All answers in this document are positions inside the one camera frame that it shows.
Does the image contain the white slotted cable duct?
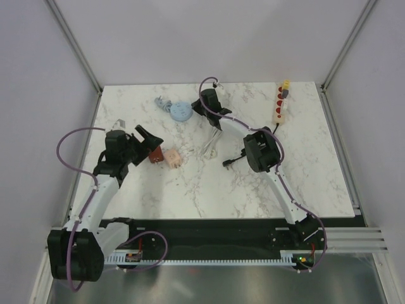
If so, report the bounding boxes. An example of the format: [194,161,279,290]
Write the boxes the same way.
[104,250,296,267]

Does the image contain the grey coiled socket cable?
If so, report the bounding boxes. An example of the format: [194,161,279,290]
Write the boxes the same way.
[154,96,193,122]

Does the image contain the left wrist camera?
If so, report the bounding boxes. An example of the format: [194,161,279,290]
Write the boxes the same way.
[111,119,126,131]

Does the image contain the aluminium front rail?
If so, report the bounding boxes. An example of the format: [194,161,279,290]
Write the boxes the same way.
[44,226,390,254]

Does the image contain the pink adapter plug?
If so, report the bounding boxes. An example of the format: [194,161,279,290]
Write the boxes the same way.
[163,149,182,169]

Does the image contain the left aluminium frame post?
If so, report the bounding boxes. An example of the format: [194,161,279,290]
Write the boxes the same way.
[44,0,103,96]

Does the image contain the black plug with cable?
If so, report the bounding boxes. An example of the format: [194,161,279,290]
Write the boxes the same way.
[222,150,246,167]

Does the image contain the yellow plug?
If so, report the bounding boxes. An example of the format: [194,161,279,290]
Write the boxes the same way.
[282,80,290,90]

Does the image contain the beige red power strip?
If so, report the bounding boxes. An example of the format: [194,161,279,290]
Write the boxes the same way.
[273,83,289,125]

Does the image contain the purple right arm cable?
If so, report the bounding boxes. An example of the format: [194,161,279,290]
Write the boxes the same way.
[199,77,328,274]

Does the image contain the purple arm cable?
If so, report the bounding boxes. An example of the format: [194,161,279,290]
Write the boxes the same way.
[56,126,168,293]
[199,77,328,274]

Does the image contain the grey plug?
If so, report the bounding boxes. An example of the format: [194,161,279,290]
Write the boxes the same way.
[282,89,289,98]

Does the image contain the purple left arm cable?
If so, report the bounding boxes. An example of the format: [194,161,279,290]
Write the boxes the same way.
[56,126,168,293]

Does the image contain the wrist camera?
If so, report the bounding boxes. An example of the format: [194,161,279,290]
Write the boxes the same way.
[111,119,126,131]
[213,82,226,95]

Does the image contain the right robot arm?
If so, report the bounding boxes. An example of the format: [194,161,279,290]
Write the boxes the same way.
[192,89,320,250]

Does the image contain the dark red carp adapter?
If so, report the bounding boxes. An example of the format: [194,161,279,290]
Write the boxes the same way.
[149,146,165,163]

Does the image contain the aluminium frame post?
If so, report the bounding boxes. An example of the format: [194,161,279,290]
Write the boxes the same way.
[320,0,379,93]
[44,0,103,96]

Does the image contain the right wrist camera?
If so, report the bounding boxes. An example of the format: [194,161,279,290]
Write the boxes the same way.
[213,82,226,95]

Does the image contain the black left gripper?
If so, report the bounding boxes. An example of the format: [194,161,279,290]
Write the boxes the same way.
[121,125,162,167]

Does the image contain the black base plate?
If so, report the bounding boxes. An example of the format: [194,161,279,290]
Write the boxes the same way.
[100,216,365,259]

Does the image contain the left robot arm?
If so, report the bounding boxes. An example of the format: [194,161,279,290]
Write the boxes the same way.
[47,125,163,284]

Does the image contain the white coiled strip cable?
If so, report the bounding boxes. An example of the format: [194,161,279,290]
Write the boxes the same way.
[198,125,223,159]

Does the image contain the right aluminium frame post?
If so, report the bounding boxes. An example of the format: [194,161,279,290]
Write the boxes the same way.
[320,0,379,93]

